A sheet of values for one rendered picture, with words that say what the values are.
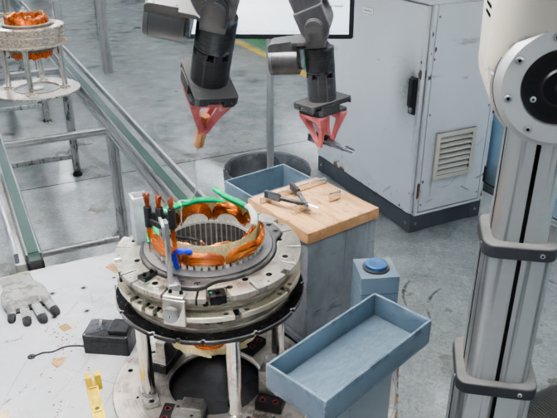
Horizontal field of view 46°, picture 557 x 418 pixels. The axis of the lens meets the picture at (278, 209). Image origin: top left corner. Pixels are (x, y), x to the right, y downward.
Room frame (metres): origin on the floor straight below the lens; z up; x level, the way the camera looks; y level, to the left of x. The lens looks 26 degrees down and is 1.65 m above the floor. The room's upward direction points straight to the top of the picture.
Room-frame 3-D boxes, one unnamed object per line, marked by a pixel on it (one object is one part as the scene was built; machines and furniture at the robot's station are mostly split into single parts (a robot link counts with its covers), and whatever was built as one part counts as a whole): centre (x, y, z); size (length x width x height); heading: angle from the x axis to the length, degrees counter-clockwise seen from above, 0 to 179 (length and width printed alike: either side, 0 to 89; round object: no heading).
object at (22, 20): (3.04, 1.14, 1.05); 0.22 x 0.22 x 0.20
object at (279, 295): (0.88, 0.03, 1.06); 0.09 x 0.04 x 0.01; 119
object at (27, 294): (1.30, 0.59, 0.79); 0.24 x 0.12 x 0.02; 26
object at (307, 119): (1.27, -0.09, 1.22); 0.07 x 0.07 x 0.09; 37
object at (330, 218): (1.23, -0.07, 1.05); 0.20 x 0.19 x 0.02; 37
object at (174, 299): (0.84, 0.16, 1.07); 0.04 x 0.02 x 0.05; 77
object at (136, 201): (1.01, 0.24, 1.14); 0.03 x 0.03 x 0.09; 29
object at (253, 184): (1.35, 0.02, 0.92); 0.17 x 0.11 x 0.28; 127
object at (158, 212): (0.88, 0.18, 1.21); 0.04 x 0.04 x 0.03; 29
